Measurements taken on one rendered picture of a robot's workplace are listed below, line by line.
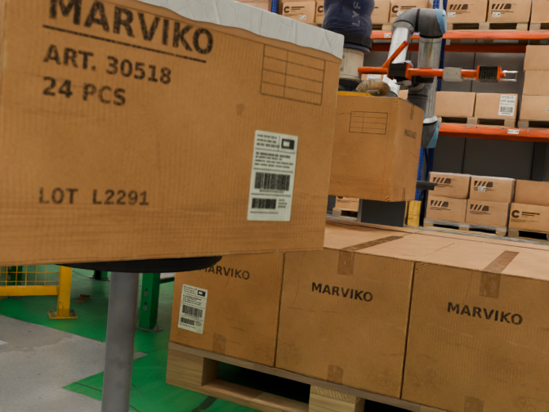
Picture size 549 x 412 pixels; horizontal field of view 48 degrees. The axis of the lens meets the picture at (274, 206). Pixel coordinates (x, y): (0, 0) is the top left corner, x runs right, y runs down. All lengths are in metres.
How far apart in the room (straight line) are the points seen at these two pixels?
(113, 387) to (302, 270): 0.86
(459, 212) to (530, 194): 1.16
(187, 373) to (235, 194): 1.23
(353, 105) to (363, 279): 0.88
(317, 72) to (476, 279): 0.84
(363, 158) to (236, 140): 1.48
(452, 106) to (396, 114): 7.48
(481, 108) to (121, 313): 8.97
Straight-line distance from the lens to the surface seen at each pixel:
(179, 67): 0.93
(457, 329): 1.76
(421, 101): 2.88
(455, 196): 9.73
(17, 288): 2.94
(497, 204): 9.68
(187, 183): 0.94
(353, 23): 2.64
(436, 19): 3.25
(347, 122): 2.46
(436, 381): 1.81
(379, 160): 2.41
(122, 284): 1.12
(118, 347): 1.14
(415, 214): 9.75
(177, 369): 2.17
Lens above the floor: 0.78
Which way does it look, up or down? 4 degrees down
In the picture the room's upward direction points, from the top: 5 degrees clockwise
